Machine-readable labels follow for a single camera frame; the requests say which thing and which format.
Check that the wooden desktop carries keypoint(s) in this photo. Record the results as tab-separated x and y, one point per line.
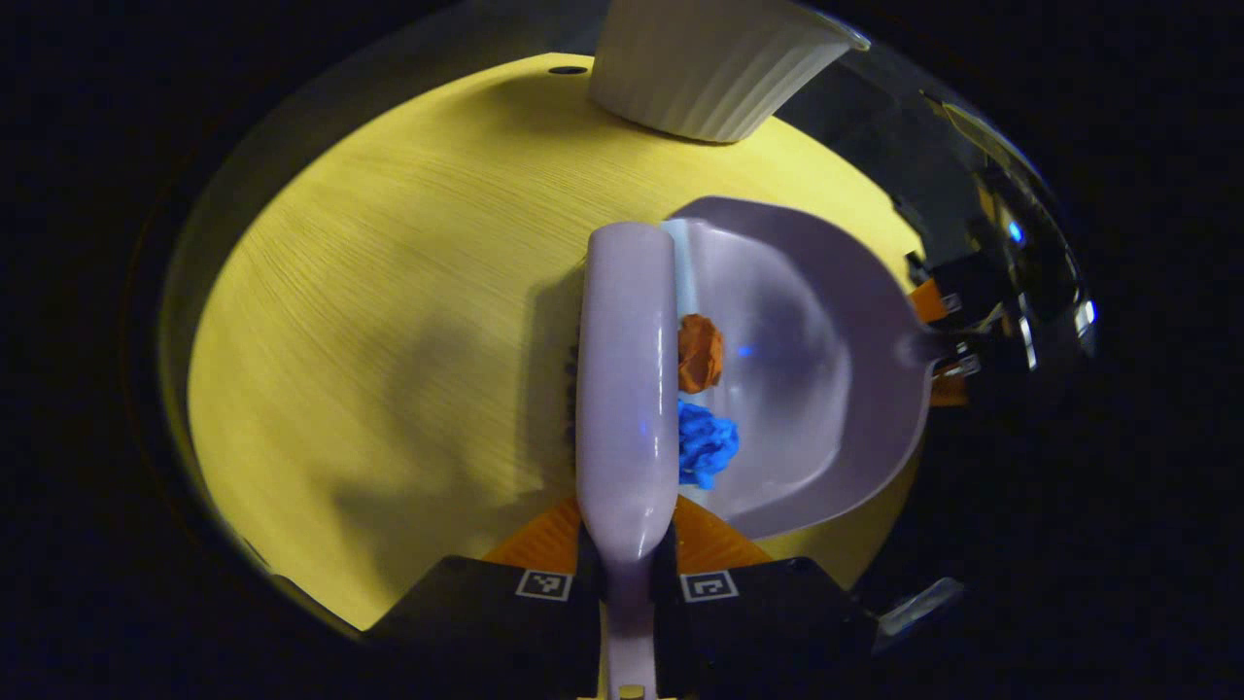
389	340

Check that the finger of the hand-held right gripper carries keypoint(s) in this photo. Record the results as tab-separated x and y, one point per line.
928	297
950	384

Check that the orange paper trash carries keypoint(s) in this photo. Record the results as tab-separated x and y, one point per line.
700	355

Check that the lavender small broom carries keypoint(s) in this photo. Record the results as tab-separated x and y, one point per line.
627	369

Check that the blue paper trash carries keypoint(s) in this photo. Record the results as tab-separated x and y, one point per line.
705	442

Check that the white ribbed garbage bin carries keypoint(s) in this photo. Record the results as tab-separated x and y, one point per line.
709	68

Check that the lavender plastic dustpan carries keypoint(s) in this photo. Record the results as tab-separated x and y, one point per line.
797	369

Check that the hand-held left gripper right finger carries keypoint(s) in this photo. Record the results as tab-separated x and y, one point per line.
768	632

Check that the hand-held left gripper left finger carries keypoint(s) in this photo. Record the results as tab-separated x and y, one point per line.
486	632

